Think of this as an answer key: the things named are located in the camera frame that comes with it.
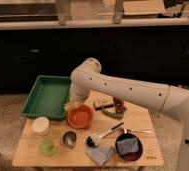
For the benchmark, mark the white lidded container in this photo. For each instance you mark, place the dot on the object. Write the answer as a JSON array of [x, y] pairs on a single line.
[[41, 126]]

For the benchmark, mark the orange bowl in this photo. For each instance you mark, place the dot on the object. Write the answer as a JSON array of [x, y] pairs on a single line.
[[80, 117]]

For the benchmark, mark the blue sponge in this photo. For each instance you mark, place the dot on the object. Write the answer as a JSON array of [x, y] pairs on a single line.
[[129, 145]]

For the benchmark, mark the small metal cup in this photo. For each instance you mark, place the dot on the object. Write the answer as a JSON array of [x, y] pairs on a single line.
[[69, 139]]

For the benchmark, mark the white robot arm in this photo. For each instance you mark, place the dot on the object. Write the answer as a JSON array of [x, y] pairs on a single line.
[[163, 98]]

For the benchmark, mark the green plastic cup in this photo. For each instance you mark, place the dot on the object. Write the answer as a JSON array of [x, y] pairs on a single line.
[[47, 147]]

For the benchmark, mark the green pea pod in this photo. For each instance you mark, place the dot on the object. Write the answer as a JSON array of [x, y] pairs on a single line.
[[112, 115]]

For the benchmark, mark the green plastic tray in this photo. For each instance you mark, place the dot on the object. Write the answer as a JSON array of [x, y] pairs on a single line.
[[47, 97]]

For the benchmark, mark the black handled knife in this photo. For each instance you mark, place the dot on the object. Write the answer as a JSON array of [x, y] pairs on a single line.
[[100, 106]]

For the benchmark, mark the blue grey cloth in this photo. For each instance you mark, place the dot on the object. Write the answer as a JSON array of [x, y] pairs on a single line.
[[100, 155]]

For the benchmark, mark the dark red grapes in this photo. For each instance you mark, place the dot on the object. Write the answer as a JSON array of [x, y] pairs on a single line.
[[119, 106]]

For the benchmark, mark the silver fork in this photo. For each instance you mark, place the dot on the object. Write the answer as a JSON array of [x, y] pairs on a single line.
[[132, 130]]

